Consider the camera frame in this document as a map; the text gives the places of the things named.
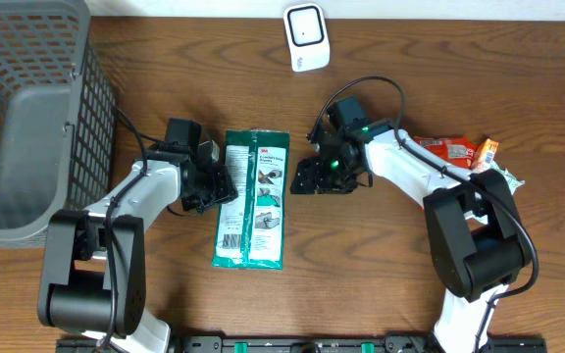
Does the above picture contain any grey plastic mesh basket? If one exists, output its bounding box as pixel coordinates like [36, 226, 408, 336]
[0, 1, 116, 248]

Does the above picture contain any orange white small packet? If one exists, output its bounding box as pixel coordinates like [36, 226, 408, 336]
[471, 138, 499, 173]

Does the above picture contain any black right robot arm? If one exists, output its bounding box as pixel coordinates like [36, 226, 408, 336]
[290, 97, 537, 352]

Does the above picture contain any mint green snack packet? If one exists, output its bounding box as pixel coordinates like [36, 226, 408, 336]
[490, 161, 526, 195]

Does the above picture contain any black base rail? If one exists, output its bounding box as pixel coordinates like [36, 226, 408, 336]
[55, 334, 548, 353]

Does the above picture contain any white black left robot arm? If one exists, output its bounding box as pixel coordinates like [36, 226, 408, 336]
[37, 119, 237, 352]

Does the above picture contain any white barcode scanner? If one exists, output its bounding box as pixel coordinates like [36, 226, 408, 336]
[282, 3, 331, 73]

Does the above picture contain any red snack bag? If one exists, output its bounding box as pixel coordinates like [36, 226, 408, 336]
[414, 136, 478, 169]

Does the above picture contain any green white packet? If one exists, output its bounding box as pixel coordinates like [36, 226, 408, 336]
[212, 130, 290, 271]

